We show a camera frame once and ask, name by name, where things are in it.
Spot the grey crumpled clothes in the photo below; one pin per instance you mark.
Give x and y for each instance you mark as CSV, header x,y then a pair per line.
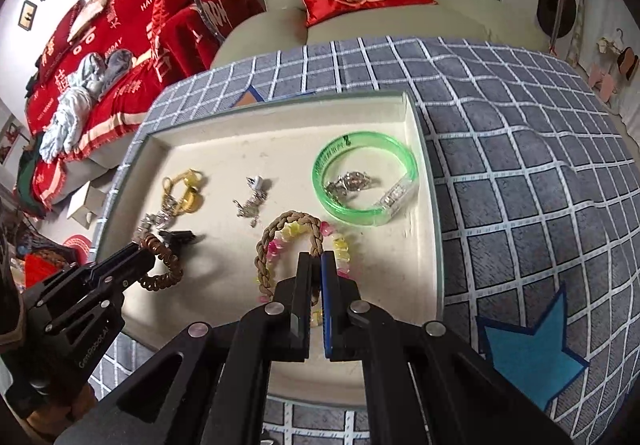
x,y
70,115

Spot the dark green cloth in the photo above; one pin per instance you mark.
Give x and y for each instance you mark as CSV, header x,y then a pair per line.
x,y
30,180

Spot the small silver charm jewelry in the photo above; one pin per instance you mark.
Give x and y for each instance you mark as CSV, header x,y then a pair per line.
x,y
157,221

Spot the yellow bead jewelry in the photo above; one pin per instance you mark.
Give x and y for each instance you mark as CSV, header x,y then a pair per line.
x,y
192,200

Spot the silver earring jewelry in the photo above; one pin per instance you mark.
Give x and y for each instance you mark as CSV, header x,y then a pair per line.
x,y
257,185

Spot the pink hanging items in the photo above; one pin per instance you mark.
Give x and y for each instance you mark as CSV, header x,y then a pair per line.
x,y
615,70

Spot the grey checked blanket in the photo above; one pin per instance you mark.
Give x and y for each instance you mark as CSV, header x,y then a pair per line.
x,y
525,175

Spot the beige jewelry tray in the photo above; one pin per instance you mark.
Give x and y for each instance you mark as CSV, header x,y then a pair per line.
x,y
280,140

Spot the red round object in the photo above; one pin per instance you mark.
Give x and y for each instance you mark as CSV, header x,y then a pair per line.
x,y
77,247

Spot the small black picture frame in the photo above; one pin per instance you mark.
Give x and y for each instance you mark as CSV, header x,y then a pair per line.
x,y
27,15

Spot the wall poster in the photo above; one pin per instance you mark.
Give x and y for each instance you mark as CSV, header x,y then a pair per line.
x,y
10,140

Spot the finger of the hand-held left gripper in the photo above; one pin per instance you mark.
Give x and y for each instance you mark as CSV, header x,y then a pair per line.
x,y
120,267
180,238

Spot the stick with red tassel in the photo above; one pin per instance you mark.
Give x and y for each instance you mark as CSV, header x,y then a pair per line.
x,y
559,15

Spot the white box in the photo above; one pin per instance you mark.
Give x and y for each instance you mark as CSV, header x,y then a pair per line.
x,y
85,205

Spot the green white printed cushion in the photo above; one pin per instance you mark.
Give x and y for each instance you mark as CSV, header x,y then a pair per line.
x,y
95,7

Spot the red printed blanket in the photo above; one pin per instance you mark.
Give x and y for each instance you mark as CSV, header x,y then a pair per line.
x,y
135,10

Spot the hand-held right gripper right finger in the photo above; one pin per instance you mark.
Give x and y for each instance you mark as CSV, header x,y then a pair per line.
x,y
329,305

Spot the green translucent bangle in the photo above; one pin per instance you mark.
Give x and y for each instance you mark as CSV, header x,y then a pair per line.
x,y
380,137

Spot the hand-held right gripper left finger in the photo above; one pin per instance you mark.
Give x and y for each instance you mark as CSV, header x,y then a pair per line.
x,y
300,305

